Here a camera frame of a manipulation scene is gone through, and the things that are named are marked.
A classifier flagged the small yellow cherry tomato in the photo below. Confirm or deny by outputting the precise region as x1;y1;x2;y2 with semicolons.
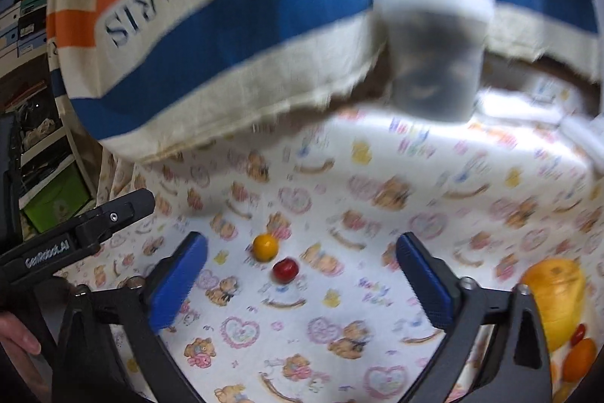
252;234;279;262

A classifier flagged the striped blanket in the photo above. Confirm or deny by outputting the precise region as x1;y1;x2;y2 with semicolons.
45;0;600;165

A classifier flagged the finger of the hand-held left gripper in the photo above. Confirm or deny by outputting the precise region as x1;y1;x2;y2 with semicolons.
72;189;156;253

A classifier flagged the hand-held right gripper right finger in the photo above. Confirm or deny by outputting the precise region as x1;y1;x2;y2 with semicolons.
395;232;553;403

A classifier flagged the white shelf unit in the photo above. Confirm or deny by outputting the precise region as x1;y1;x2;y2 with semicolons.
0;0;95;238

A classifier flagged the smooth orange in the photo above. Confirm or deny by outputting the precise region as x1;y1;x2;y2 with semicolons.
563;338;598;382

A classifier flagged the person's left hand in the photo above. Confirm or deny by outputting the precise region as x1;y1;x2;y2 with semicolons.
0;312;42;355

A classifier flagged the bear print tablecloth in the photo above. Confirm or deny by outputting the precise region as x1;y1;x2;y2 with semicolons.
89;82;604;403

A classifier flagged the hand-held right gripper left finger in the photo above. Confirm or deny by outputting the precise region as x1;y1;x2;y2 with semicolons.
52;232;208;403

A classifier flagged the dark red small fruit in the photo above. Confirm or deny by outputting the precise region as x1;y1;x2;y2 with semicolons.
272;258;298;282

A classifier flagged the translucent lidded plastic container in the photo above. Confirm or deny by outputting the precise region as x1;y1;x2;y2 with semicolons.
373;0;496;123

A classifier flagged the large yellow apple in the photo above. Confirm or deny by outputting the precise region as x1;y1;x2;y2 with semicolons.
519;259;587;352

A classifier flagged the green box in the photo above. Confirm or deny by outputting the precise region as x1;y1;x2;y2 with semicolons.
21;169;91;227

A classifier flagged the stack of storage boxes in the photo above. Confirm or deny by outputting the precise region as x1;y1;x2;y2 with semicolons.
0;0;54;60

